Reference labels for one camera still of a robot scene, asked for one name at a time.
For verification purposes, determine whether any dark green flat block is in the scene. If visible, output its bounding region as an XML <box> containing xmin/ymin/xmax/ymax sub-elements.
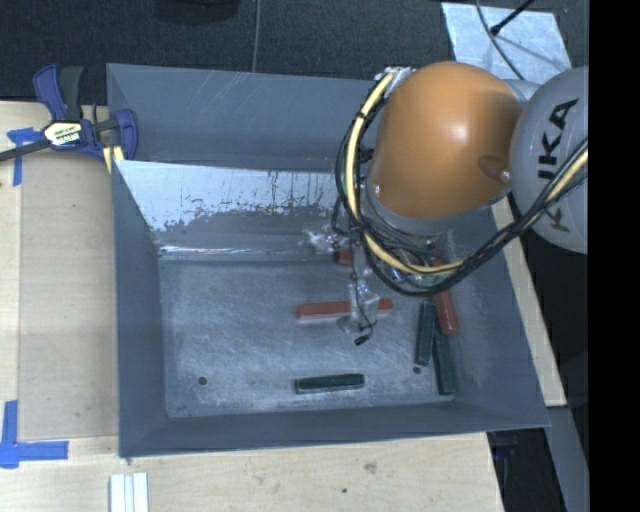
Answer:
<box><xmin>413</xmin><ymin>300</ymin><xmax>438</xmax><ymax>367</ymax></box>
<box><xmin>293</xmin><ymin>373</ymin><xmax>366</xmax><ymax>395</ymax></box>
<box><xmin>431</xmin><ymin>328</ymin><xmax>458</xmax><ymax>397</ymax></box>

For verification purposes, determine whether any grey metal bin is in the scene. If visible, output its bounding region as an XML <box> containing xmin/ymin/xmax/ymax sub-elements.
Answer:
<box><xmin>105</xmin><ymin>62</ymin><xmax>552</xmax><ymax>459</ymax></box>

